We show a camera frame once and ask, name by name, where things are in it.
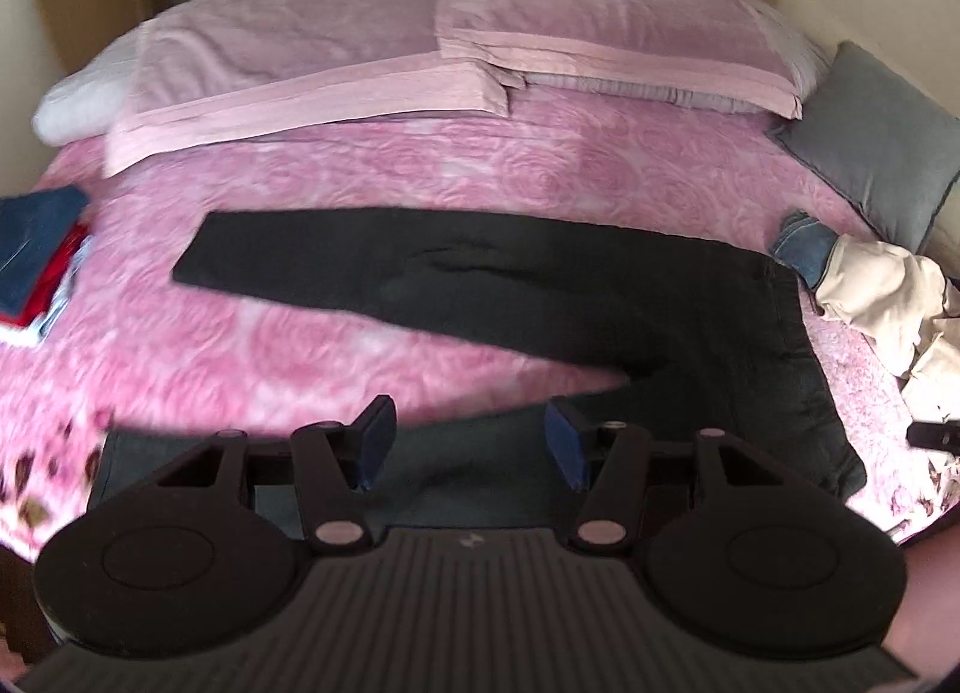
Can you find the pink pillow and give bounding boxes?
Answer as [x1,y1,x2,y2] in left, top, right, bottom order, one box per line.
[104,0,524,176]
[436,0,802,119]

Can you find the folded white garment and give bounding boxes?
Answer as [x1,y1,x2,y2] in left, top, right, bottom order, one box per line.
[2,236,93,349]

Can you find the folded blue jeans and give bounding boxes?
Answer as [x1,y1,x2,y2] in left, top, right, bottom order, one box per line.
[0,186,89,317]

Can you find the crumpled blue jeans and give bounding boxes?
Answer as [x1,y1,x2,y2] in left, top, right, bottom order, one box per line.
[770,211,839,292]

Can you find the pink pillow right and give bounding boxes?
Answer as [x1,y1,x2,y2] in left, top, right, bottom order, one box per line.
[436,0,802,119]

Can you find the white striped folded quilt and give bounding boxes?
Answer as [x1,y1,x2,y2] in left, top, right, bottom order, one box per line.
[31,28,140,149]

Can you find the pink floral bedspread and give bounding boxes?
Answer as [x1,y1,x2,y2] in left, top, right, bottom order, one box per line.
[0,80,960,563]

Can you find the beige garment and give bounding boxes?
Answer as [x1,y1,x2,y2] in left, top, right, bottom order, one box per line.
[815,235,960,422]

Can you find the black trousers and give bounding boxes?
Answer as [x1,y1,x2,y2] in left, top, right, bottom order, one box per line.
[91,208,869,537]

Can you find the grey cushion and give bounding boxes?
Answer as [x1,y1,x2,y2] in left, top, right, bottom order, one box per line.
[768,41,958,253]

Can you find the folded red garment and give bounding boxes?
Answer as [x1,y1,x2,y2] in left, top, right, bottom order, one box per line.
[0,222,89,329]

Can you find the pink pillow left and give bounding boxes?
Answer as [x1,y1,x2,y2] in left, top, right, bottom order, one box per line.
[104,0,524,176]

